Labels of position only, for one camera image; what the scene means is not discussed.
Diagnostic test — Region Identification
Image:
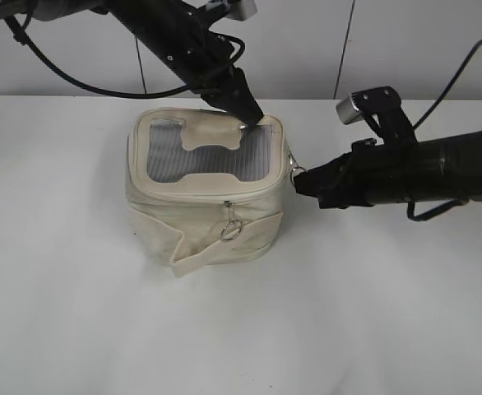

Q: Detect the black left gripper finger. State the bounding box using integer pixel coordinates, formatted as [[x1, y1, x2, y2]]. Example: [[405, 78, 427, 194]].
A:
[[198, 67, 263, 125]]

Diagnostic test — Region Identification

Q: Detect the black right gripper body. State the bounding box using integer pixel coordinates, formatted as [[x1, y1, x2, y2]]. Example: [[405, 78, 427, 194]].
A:
[[314, 141, 443, 209]]

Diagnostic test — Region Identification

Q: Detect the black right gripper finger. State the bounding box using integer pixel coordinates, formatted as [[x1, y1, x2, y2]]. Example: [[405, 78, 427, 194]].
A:
[[292, 158, 348, 197]]

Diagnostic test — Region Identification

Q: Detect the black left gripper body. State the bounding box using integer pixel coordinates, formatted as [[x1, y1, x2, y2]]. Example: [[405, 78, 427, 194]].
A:
[[109, 1, 235, 89]]

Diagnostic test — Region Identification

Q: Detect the silver side zipper pull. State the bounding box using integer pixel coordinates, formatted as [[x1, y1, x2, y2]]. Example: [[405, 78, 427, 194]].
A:
[[288, 151, 306, 181]]

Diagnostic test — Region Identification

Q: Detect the cream fabric zipper bag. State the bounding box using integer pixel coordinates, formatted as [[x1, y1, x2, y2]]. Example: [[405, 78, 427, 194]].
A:
[[125, 108, 290, 277]]

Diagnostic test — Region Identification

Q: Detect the silver ring zipper pull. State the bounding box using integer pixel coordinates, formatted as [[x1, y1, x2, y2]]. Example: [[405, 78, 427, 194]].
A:
[[220, 201, 243, 242]]

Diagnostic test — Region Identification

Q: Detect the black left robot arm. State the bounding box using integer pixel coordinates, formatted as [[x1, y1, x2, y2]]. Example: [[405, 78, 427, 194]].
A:
[[0, 0, 263, 128]]

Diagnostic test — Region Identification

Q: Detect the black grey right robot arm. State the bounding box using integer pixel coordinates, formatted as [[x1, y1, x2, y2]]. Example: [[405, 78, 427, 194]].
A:
[[294, 131, 482, 209]]

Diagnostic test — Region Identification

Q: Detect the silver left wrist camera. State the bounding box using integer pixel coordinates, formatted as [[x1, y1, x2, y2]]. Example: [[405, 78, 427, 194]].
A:
[[204, 0, 257, 21]]

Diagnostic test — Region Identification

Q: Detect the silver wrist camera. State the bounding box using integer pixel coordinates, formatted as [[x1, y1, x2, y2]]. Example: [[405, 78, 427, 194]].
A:
[[204, 0, 257, 21], [336, 86, 417, 146]]

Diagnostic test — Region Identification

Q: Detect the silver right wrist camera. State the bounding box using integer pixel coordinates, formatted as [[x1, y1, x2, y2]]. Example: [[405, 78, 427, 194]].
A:
[[336, 86, 417, 146]]

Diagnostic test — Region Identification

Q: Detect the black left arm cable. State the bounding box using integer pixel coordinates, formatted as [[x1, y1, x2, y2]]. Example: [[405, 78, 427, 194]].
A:
[[2, 12, 246, 98]]

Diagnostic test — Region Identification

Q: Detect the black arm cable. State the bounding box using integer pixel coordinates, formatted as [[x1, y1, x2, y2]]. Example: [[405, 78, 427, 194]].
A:
[[2, 12, 246, 98], [405, 39, 482, 223]]

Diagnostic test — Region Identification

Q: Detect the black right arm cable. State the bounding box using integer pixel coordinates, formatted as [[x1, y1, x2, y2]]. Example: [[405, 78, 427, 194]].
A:
[[405, 39, 482, 223]]

